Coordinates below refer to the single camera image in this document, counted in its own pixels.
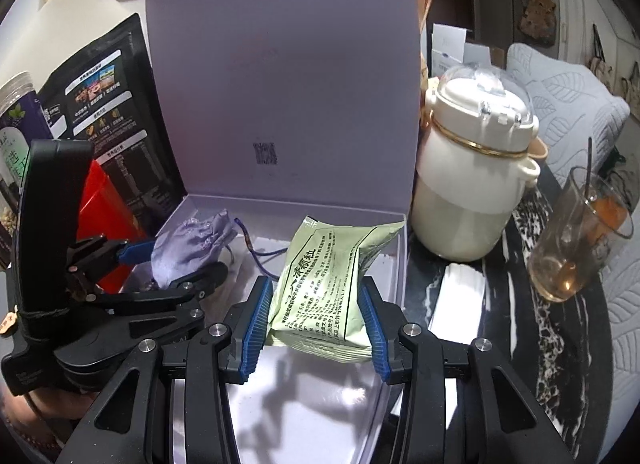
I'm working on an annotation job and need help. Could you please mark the brown tote bag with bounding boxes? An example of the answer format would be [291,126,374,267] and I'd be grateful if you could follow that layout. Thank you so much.
[520,0,557,48]

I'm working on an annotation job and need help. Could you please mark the brown bowl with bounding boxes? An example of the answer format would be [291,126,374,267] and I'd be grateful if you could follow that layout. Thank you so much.
[527,137,550,163]

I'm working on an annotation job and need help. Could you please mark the metal spoon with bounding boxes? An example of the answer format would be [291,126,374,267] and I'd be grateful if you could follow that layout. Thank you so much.
[580,137,597,205]

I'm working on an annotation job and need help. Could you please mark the white paper boxes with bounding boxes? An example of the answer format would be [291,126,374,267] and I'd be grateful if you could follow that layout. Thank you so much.
[430,23,508,80]

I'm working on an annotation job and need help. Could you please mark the lavender gift box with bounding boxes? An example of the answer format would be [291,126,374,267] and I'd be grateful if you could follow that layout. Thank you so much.
[97,0,418,464]

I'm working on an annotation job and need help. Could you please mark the green snack packet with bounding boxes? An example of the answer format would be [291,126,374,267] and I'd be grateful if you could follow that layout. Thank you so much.
[265,215,406,364]

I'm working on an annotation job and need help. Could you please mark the lavender sachet pouch with tassel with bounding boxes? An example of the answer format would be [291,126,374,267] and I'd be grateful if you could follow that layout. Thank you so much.
[150,211,297,291]

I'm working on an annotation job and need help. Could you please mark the clear glass cup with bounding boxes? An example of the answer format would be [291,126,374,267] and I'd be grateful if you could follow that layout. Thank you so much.
[528,165,635,303]

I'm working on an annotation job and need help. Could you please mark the cream lidded pot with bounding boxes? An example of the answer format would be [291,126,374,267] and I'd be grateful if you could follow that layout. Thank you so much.
[411,63,542,261]

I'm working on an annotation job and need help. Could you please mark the person's left hand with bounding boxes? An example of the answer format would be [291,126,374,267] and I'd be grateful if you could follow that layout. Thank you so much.
[27,384,101,422]

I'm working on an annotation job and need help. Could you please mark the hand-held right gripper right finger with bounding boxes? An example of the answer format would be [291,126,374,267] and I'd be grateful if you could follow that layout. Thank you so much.
[357,275,588,464]

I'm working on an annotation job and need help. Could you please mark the large leaf-pattern chair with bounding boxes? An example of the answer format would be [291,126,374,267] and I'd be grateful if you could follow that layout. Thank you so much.
[597,229,640,445]

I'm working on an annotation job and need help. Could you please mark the small leaf-pattern chair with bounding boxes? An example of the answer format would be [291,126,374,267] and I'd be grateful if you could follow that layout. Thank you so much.
[505,43,631,180]

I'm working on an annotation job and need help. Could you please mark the grey-lidded snack jar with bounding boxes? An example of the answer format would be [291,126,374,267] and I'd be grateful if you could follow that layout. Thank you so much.
[0,72,56,265]

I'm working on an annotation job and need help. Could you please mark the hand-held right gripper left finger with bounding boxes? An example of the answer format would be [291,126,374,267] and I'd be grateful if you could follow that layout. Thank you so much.
[55,274,276,464]

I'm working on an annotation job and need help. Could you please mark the black snack bag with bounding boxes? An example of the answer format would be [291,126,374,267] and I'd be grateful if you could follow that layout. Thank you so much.
[37,13,188,240]

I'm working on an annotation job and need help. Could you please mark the red container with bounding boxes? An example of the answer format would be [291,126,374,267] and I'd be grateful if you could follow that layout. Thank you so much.
[75,159,151,295]

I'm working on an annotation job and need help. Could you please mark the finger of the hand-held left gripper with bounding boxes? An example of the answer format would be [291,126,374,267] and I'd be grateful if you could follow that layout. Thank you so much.
[95,264,229,313]
[67,235,158,297]

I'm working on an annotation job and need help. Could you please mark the white tote bag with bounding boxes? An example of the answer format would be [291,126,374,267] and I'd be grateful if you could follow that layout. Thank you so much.
[587,24,618,80]
[620,59,640,95]

